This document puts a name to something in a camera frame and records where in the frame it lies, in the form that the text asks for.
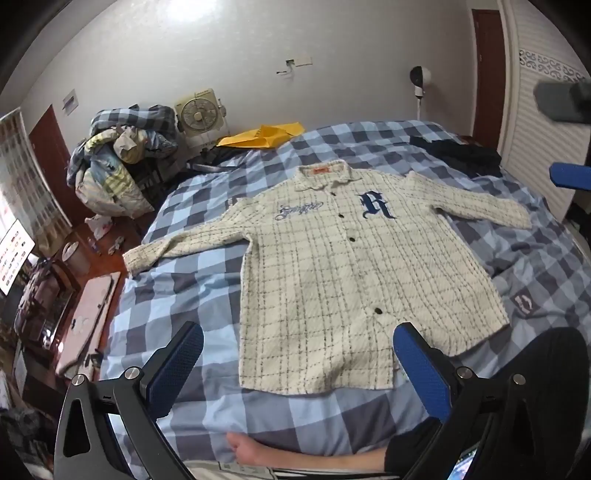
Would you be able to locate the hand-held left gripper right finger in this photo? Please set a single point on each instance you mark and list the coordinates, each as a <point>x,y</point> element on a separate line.
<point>425,374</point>

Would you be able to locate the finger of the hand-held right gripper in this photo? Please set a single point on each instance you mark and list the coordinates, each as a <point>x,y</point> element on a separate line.
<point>561,102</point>
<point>571,176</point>

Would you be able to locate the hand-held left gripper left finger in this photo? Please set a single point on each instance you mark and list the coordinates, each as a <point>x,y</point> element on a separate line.
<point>178,364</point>

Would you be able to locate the cream plaid shirt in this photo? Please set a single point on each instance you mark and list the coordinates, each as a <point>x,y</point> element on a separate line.
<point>323,277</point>

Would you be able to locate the black clothes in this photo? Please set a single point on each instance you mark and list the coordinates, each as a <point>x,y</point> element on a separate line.
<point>461,154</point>

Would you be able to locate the white wardrobe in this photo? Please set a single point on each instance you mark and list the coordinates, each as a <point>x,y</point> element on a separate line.
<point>531,147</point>

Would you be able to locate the blue checkered bed cover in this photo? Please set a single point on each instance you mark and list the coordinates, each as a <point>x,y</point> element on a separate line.
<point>184,300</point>

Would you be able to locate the dark brown door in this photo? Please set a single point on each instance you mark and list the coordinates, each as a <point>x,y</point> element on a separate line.
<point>489,69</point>

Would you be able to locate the white waste bin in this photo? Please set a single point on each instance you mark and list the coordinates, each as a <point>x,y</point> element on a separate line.
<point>76,257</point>

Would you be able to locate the cluttered wooden desk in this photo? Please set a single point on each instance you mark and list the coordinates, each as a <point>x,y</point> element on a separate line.
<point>46,295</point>

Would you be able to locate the white plastic bag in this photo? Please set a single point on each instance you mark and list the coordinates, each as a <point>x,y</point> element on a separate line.
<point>98,226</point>

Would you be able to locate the pile of bedding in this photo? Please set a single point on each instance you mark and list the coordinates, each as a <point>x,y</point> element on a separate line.
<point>115,184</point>

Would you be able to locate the computer monitor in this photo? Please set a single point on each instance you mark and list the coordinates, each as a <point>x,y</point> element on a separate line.
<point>14,254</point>

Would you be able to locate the dark cloth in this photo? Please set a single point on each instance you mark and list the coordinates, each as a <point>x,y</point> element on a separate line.
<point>212,159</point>

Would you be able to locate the yellow paper bag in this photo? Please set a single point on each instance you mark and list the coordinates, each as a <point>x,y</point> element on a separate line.
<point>258,136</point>

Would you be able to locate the window curtain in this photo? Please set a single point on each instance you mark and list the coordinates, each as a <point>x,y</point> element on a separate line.
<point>23,175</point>

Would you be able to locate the red-brown door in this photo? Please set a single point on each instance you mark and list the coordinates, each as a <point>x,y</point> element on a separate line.
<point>51,147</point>

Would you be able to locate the beige box fan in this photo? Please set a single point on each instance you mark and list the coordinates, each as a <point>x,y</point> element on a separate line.
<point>196,113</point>

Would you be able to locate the white wall bracket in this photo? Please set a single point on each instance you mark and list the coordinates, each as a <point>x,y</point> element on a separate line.
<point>295,63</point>

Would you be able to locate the white wall panel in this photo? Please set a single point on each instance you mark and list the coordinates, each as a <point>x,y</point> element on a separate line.
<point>70,102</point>

